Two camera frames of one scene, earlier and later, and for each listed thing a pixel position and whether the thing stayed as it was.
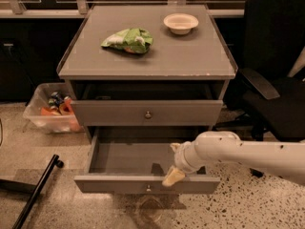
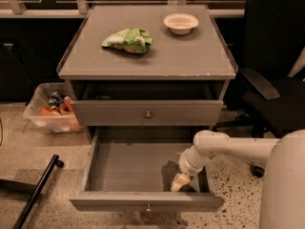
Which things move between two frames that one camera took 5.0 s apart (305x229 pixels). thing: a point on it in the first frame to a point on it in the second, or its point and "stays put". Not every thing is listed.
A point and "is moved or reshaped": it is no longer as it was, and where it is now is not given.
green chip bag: x=132 y=40 stays put
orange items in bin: x=57 y=106 stays put
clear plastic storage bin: x=51 y=108 stays put
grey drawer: x=135 y=160 is moved or reshaped
